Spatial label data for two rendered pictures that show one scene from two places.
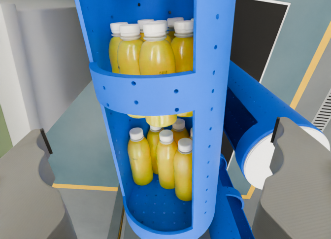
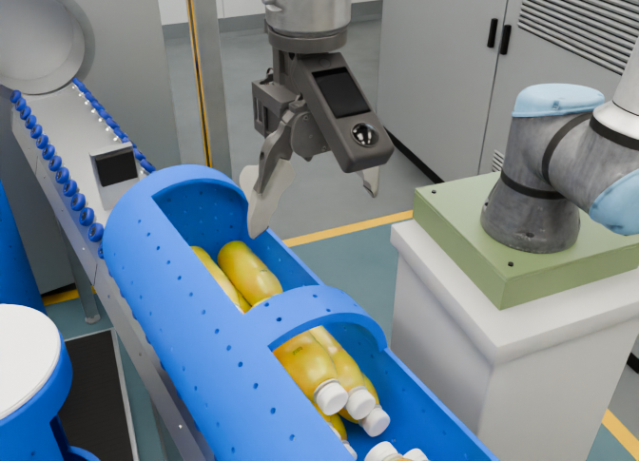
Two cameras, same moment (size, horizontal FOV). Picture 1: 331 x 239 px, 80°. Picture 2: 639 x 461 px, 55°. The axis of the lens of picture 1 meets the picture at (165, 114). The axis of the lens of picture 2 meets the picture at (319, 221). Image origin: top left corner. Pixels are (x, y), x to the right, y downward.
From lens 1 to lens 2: 0.55 m
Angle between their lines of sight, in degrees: 33
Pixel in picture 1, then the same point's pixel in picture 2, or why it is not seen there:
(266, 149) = (27, 367)
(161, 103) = (287, 302)
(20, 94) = (439, 278)
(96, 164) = not seen: hidden behind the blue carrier
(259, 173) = (16, 327)
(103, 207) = not seen: hidden behind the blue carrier
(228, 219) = not seen: outside the picture
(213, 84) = (233, 354)
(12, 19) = (484, 344)
